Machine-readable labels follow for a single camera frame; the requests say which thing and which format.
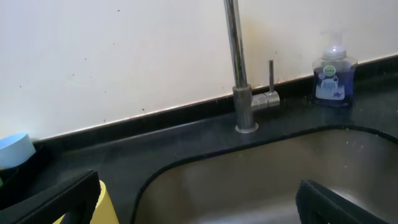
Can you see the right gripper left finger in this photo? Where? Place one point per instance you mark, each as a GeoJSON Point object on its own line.
{"type": "Point", "coordinates": [46, 202]}

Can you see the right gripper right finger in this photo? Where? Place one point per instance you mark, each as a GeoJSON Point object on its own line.
{"type": "Point", "coordinates": [323, 205]}

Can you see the black tray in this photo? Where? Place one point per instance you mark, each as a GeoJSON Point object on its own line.
{"type": "Point", "coordinates": [21, 177]}

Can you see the yellow cup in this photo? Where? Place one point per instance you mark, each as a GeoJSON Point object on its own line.
{"type": "Point", "coordinates": [104, 208]}

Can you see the steel sink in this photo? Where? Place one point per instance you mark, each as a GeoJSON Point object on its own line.
{"type": "Point", "coordinates": [267, 180]}

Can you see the blue soap bottle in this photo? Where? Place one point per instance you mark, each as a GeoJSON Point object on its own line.
{"type": "Point", "coordinates": [334, 81]}

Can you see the steel tap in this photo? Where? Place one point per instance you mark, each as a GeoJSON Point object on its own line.
{"type": "Point", "coordinates": [243, 102]}

